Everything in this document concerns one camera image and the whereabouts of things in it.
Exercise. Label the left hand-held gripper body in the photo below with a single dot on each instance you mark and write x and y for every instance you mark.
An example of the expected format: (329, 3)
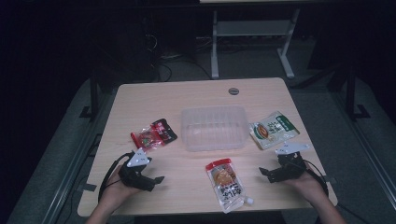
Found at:
(134, 174)

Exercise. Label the black tape piece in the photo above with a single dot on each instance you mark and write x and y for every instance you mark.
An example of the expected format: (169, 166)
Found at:
(87, 187)
(329, 179)

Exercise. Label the black metal stand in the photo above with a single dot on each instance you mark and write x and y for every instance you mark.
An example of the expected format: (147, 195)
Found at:
(93, 99)
(351, 93)

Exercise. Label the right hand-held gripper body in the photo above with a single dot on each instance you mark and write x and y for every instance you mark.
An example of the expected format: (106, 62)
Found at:
(291, 166)

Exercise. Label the person's left hand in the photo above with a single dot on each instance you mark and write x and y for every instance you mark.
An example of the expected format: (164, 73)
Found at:
(116, 189)

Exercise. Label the clear plastic container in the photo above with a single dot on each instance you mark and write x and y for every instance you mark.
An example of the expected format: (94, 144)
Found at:
(214, 128)

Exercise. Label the green and white snack packet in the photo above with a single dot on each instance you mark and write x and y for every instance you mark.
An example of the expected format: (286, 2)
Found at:
(274, 129)

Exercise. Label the person's right hand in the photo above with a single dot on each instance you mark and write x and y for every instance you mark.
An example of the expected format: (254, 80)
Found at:
(306, 183)

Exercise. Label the grey table grommet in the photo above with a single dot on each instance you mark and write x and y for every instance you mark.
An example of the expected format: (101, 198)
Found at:
(233, 91)

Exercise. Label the white metal desk frame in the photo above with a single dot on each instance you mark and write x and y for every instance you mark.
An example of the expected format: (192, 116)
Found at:
(252, 29)

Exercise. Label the red and black snack packet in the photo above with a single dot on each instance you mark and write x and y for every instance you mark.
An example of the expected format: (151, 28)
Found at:
(154, 134)

